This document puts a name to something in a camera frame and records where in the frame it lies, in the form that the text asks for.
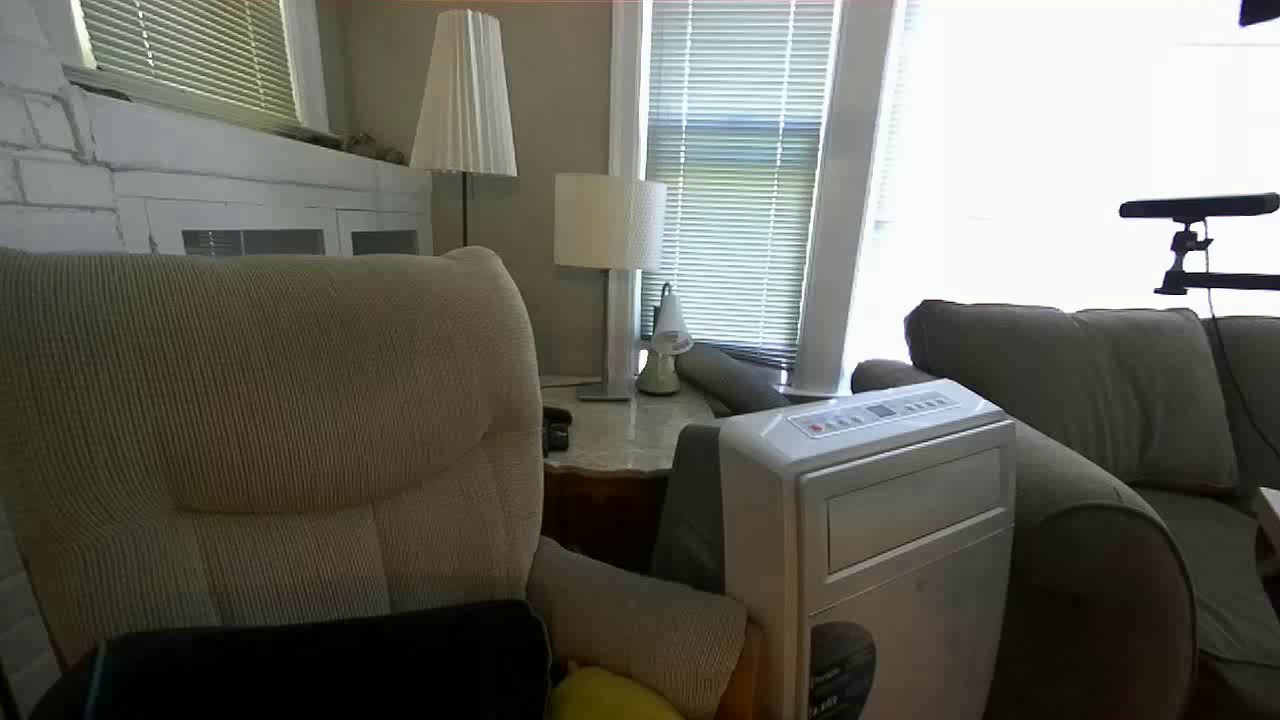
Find marble top side table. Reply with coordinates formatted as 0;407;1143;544
537;378;724;572

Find small dark object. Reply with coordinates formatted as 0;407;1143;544
539;403;577;455

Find table lamp white drum shade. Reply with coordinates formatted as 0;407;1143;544
554;173;671;407

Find tall white window blind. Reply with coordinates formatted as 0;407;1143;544
645;0;846;358

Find floor lamp pleated shade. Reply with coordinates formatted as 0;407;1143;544
409;10;521;252

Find white portable air conditioner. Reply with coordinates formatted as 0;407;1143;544
715;378;1021;720

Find yellow round object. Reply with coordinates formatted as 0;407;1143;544
549;661;690;720

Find black round object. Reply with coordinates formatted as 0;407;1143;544
807;621;880;720

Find beige recliner armchair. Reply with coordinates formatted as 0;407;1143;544
0;242;751;720

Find white cabinet glass doors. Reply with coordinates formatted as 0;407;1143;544
117;196;436;260

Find grey fabric sofa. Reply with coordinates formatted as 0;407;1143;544
847;296;1280;720

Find black cushion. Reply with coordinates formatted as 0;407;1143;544
31;598;556;720

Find wide white window blind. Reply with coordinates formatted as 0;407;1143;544
71;0;310;134

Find black camera on mount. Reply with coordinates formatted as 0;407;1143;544
1115;187;1280;299

